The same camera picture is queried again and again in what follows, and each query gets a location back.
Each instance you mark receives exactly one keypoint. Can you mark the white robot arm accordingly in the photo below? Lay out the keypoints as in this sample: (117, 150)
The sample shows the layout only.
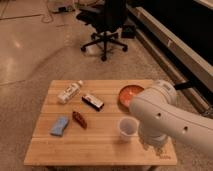
(159, 118)

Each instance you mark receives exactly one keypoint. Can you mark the orange bowl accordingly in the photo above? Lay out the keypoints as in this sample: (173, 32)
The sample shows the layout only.
(127, 93)

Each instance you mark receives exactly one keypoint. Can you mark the black and white box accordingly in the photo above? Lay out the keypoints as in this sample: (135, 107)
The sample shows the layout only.
(93, 101)

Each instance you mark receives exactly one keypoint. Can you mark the white plastic bottle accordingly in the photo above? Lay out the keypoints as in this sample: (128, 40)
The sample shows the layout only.
(69, 92)

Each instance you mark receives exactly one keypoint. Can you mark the brown snack packet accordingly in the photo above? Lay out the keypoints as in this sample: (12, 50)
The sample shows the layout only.
(79, 119)

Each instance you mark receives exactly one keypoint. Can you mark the wooden table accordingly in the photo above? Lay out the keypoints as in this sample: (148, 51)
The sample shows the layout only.
(98, 144)

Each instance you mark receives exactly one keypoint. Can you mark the blue sponge cloth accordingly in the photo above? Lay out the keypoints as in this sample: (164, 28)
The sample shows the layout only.
(59, 126)

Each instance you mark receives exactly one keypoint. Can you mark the black office chair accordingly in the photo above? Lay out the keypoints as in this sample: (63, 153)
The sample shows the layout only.
(106, 18)

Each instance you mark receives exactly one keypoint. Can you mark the long white bench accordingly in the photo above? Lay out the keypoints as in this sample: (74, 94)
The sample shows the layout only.
(191, 74)

